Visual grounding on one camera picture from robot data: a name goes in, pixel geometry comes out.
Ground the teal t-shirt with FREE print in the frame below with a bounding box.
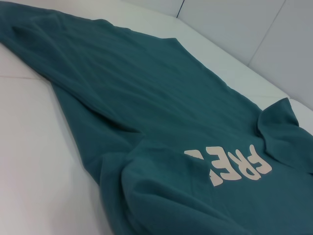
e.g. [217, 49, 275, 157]
[0, 1, 313, 235]

